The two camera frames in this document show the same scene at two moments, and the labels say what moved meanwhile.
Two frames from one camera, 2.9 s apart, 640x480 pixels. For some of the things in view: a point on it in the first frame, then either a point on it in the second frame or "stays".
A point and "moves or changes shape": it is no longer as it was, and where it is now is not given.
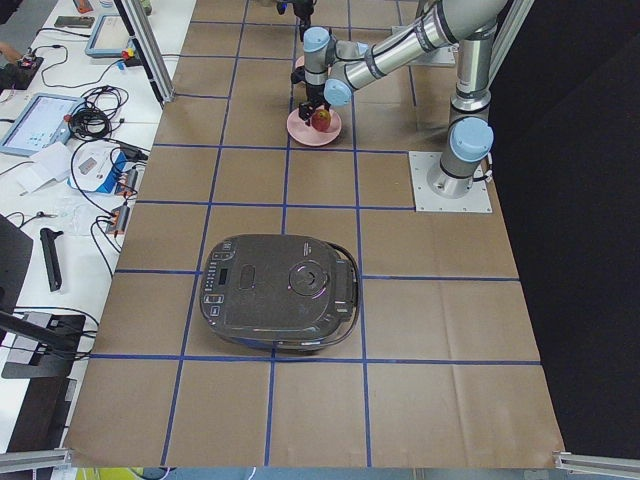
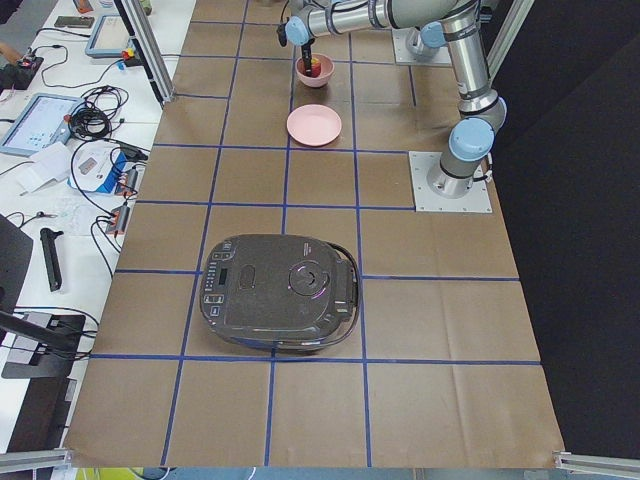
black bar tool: [52, 260] stays
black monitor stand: [32, 346] stays
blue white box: [97, 166] stays
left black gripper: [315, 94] -> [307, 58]
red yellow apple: [321, 120] moves or changes shape
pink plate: [309, 135] stays
